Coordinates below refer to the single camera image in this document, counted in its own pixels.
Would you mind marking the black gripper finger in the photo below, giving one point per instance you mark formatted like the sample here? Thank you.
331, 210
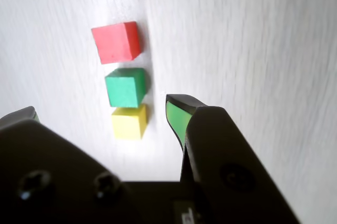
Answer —
52, 181
223, 155

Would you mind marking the yellow cube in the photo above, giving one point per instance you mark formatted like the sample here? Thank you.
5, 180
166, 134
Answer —
127, 124

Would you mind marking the green cube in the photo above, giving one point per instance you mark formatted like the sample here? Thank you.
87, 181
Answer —
122, 89

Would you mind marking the red cube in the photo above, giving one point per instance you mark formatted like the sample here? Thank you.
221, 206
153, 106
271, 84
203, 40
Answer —
114, 42

